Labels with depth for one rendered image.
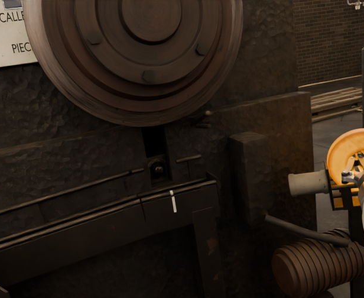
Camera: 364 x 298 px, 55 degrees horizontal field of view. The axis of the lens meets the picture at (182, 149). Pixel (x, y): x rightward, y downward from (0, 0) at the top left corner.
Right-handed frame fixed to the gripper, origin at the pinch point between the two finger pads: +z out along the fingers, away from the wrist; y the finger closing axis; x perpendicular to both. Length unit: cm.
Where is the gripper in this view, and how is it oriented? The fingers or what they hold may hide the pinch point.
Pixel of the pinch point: (363, 155)
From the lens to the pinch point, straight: 92.5
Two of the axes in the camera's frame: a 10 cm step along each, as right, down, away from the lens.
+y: 9.4, -0.6, -3.2
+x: -1.6, -9.4, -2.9
